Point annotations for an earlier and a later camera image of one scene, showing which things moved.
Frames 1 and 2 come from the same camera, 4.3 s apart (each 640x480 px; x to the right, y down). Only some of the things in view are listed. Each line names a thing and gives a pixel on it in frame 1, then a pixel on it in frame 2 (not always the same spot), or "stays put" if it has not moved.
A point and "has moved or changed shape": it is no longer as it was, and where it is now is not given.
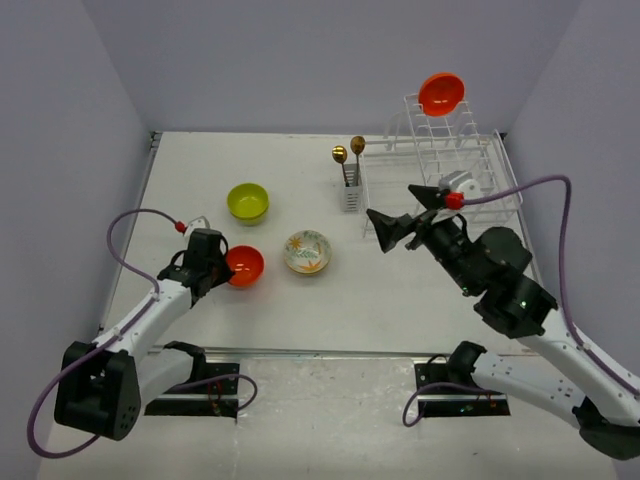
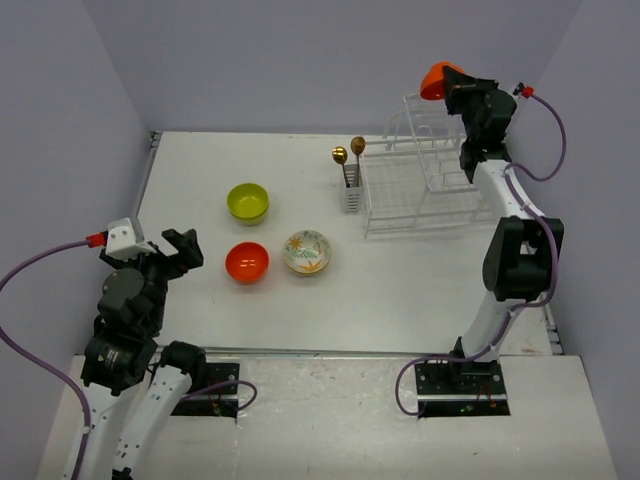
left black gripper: x=225 y=273 -> x=189 y=253
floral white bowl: x=307 y=251 stays put
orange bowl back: x=440 y=93 has moved or changed shape
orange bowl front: x=248 y=264 stays put
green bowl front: x=251 y=222 stays put
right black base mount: x=458 y=369 stays put
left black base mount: x=216 y=398 stays put
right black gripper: x=389 y=228 -> x=458 y=88
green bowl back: x=247 y=200 stays put
